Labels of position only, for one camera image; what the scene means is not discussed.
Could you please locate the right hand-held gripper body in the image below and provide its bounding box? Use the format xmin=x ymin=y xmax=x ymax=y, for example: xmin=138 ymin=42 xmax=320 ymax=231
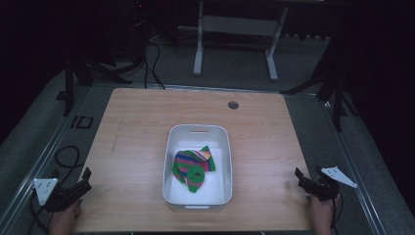
xmin=303 ymin=165 xmax=358 ymax=202

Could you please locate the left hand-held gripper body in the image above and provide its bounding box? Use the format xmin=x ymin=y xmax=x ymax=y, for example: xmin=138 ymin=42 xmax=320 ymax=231
xmin=33 ymin=177 xmax=81 ymax=212

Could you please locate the white plastic bin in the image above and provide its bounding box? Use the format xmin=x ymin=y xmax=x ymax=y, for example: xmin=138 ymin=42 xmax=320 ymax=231
xmin=161 ymin=123 xmax=234 ymax=211

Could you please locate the green striped sock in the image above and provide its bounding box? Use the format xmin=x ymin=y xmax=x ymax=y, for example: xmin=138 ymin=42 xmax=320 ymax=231
xmin=171 ymin=145 xmax=217 ymax=194

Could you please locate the person's right hand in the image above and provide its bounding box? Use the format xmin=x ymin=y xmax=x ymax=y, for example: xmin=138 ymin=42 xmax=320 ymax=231
xmin=308 ymin=193 xmax=343 ymax=235

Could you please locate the person's left hand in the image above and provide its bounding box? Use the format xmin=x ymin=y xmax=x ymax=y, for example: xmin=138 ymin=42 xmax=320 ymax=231
xmin=48 ymin=200 xmax=83 ymax=235

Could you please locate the black metal stand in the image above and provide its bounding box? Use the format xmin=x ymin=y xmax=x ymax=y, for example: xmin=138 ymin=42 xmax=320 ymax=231
xmin=280 ymin=35 xmax=360 ymax=133
xmin=56 ymin=19 xmax=148 ymax=118

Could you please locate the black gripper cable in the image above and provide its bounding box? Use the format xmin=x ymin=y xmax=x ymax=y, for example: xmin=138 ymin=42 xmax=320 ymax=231
xmin=26 ymin=191 xmax=51 ymax=235
xmin=330 ymin=194 xmax=345 ymax=233

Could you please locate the black looped cable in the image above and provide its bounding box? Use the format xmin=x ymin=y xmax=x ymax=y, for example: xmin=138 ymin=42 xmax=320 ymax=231
xmin=54 ymin=145 xmax=82 ymax=184

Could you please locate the black floor cable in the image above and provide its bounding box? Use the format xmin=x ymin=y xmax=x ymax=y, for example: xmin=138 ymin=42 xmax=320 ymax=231
xmin=142 ymin=38 xmax=166 ymax=91

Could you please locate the white metal desk frame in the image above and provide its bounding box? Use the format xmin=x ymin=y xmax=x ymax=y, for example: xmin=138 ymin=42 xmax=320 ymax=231
xmin=177 ymin=0 xmax=290 ymax=82

